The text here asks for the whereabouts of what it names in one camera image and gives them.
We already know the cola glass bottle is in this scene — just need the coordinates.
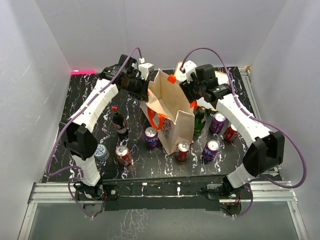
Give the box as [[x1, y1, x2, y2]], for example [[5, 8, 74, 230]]
[[111, 105, 129, 137]]

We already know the red can right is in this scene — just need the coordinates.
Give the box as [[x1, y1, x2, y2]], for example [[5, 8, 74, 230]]
[[223, 124, 239, 143]]

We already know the small whiteboard wooden frame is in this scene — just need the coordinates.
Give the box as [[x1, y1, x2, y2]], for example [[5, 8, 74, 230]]
[[173, 61, 231, 111]]

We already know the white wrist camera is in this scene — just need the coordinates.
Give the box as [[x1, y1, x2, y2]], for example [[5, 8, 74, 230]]
[[138, 57, 154, 81], [174, 60, 197, 83]]

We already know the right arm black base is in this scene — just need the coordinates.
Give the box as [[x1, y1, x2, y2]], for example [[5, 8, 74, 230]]
[[196, 182, 253, 205]]

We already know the purple can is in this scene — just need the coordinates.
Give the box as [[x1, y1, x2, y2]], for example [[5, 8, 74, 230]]
[[201, 139, 220, 161], [144, 126, 158, 148], [209, 112, 227, 134]]

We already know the red can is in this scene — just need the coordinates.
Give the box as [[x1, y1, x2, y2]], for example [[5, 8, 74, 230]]
[[115, 145, 133, 166], [175, 141, 190, 162], [223, 124, 239, 143]]

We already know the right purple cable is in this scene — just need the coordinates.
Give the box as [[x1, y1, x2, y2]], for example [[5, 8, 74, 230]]
[[181, 47, 307, 218]]

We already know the beige canvas tote bag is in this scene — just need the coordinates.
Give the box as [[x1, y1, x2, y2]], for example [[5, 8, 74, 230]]
[[140, 70, 195, 155]]

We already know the green glass bottle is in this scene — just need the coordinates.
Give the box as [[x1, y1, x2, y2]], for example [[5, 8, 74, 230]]
[[193, 106, 207, 135]]

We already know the red can front centre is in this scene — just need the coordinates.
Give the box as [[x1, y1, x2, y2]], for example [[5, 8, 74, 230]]
[[175, 141, 190, 162]]

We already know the blue white tin can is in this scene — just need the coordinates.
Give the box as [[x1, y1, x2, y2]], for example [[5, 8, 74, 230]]
[[94, 144, 110, 162]]

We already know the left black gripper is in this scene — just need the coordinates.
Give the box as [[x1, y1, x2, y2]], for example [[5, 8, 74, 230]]
[[122, 74, 149, 103]]

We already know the red can front left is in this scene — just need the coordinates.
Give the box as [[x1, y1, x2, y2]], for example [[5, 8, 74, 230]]
[[115, 145, 133, 166]]

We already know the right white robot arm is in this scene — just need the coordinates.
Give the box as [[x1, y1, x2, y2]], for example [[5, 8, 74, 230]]
[[179, 60, 285, 199]]

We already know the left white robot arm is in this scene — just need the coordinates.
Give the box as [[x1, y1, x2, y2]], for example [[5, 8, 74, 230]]
[[59, 54, 154, 200]]

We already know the pink tape strip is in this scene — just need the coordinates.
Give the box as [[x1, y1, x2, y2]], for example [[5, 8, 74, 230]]
[[70, 70, 96, 76]]

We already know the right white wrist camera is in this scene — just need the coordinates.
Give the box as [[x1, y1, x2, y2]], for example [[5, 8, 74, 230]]
[[174, 60, 197, 83]]

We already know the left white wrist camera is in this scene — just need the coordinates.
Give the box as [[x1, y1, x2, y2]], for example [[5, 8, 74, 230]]
[[138, 57, 154, 81]]

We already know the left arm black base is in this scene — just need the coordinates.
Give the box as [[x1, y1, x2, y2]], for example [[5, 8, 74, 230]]
[[73, 181, 119, 202]]

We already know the aluminium frame rail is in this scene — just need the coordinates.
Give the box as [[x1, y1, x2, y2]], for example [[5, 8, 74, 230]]
[[18, 179, 309, 240]]

